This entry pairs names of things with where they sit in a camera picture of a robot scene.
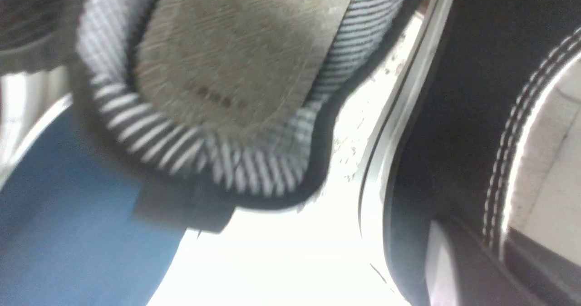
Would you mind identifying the black canvas sneaker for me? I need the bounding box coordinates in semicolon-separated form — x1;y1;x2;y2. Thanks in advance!
359;0;580;306

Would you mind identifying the black mesh shoe right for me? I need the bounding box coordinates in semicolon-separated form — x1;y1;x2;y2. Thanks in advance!
0;0;432;234

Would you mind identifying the navy slip-on shoe right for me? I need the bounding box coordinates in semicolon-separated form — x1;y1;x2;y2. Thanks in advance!
0;96;185;306

